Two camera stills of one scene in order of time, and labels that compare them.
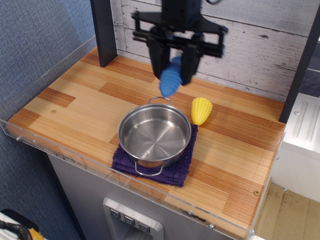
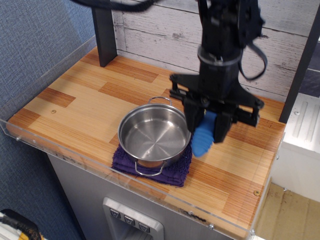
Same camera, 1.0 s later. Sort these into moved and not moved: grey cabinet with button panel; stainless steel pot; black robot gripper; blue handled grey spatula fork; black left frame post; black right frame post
Moved: blue handled grey spatula fork; black robot gripper
Not moved: grey cabinet with button panel; stainless steel pot; black right frame post; black left frame post
